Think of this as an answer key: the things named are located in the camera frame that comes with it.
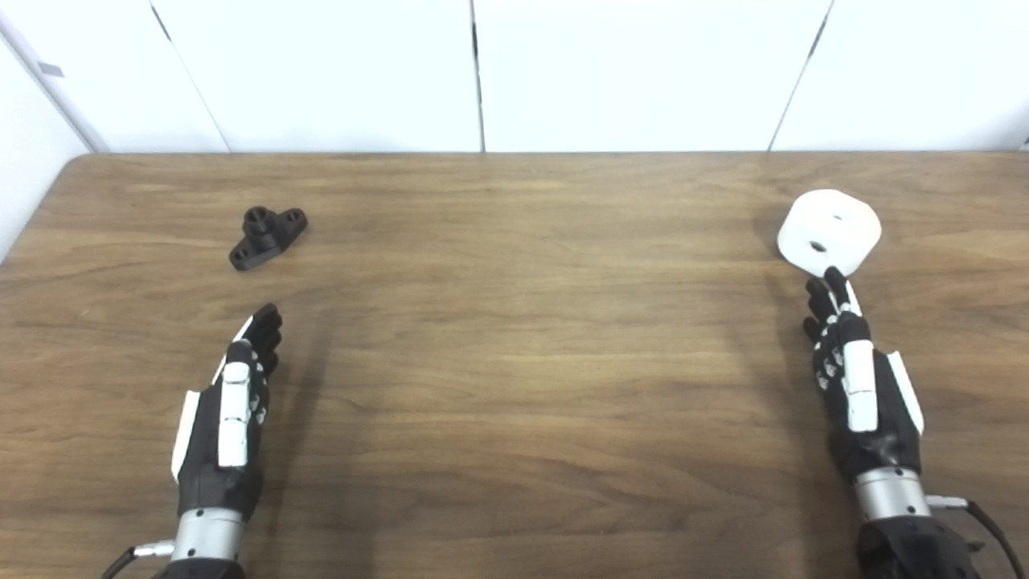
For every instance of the round white plastic piece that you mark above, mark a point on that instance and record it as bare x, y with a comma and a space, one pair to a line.
836, 229

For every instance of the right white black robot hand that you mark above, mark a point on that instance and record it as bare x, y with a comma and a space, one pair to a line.
860, 386

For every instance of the black plastic holder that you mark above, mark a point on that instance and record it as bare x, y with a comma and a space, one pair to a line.
264, 237

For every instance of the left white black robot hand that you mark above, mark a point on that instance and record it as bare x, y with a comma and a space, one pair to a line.
235, 402

